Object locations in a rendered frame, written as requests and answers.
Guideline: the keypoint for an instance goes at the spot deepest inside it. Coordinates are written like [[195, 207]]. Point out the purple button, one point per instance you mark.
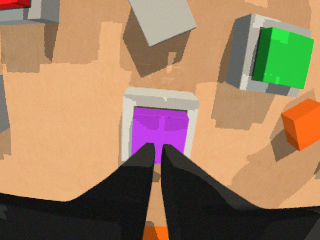
[[158, 116]]

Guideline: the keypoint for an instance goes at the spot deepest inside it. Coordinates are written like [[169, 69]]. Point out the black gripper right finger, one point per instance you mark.
[[198, 207]]

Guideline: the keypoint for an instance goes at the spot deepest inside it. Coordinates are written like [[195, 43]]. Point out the blue button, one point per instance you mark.
[[4, 119]]

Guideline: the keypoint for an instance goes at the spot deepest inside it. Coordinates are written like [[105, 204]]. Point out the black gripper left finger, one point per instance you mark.
[[115, 209]]

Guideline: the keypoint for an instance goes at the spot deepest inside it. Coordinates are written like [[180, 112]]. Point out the green button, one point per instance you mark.
[[269, 56]]

